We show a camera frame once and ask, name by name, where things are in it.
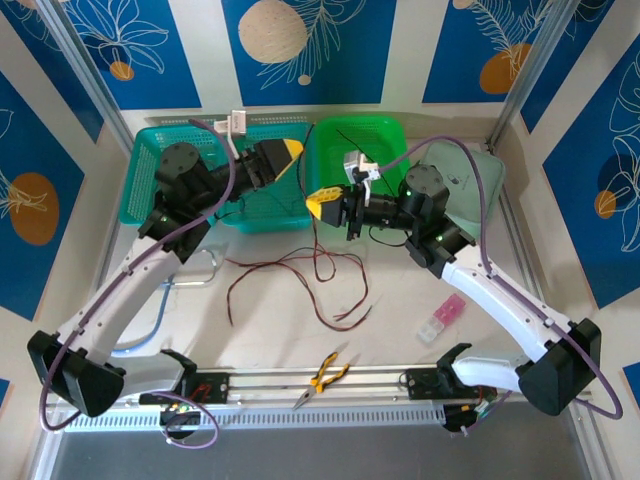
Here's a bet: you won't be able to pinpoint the thin black cable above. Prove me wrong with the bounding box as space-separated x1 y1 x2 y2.
294 127 371 284

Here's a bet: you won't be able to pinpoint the green plastic basket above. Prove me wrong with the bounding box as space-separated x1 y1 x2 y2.
303 115 417 226

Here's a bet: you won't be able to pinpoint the aluminium frame post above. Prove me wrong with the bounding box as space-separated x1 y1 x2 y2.
489 0 576 151
37 0 126 146

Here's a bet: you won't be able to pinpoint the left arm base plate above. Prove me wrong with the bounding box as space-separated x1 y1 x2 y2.
138 370 231 405

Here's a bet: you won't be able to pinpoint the red black twisted cable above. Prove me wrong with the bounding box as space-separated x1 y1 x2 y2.
224 252 374 332

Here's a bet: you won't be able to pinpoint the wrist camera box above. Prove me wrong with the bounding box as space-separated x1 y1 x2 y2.
214 110 247 141
342 149 381 184

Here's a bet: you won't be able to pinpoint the teal plastic basket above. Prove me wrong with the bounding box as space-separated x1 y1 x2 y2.
119 124 226 234
214 122 321 235

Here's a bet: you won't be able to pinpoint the aluminium rail frame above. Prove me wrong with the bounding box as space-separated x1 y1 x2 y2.
42 362 596 411

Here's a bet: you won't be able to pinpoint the white slotted cable duct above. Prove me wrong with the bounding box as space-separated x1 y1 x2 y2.
64 405 446 434

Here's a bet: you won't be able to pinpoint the grey perforated strip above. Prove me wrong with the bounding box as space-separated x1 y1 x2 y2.
149 115 306 126

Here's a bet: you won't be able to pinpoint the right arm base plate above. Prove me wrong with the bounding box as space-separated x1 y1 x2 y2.
404 367 499 401

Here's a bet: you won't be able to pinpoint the yellow black pliers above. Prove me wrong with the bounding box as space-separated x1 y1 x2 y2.
292 342 362 412

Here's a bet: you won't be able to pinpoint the black controller mount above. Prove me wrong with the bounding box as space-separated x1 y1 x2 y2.
443 402 494 435
159 402 204 441

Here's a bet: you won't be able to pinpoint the pink plastic box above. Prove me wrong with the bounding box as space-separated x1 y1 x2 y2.
432 294 466 324

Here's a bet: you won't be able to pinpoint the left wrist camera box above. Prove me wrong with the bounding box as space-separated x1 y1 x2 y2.
214 110 247 141

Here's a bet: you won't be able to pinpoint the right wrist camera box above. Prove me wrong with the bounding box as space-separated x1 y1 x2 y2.
342 149 381 184

